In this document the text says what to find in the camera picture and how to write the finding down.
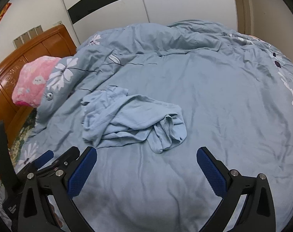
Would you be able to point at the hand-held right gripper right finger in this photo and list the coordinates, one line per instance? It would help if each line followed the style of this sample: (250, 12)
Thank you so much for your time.
(210, 174)

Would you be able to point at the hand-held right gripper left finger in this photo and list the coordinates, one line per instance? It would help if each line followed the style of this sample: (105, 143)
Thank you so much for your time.
(82, 171)

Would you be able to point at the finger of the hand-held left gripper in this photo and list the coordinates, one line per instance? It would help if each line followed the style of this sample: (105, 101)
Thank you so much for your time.
(66, 157)
(44, 158)

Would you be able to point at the light blue t-shirt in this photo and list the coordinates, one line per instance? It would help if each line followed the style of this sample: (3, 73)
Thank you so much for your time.
(127, 116)

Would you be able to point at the green floral bedsheet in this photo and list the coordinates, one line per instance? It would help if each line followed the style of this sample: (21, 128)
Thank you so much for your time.
(22, 137)

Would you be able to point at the pink patterned pillow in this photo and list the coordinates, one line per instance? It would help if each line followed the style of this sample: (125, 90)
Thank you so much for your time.
(32, 79)

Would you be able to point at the blue floral duvet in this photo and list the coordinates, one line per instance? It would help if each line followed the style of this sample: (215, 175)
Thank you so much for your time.
(197, 89)

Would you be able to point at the wooden headboard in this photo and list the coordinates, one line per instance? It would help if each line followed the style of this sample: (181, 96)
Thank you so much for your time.
(15, 58)

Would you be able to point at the cream door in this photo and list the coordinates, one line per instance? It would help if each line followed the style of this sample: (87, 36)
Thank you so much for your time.
(243, 4)

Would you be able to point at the white wardrobe with black stripe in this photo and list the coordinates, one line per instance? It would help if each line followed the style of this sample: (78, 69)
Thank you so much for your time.
(185, 2)

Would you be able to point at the grey wall switch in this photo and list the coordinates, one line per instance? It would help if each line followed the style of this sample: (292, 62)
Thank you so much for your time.
(32, 34)
(24, 38)
(39, 29)
(17, 41)

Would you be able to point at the white wall plate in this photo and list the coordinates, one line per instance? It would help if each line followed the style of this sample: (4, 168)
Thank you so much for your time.
(58, 23)

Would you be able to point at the red wall decoration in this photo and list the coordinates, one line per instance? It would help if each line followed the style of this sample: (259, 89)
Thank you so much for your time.
(3, 13)

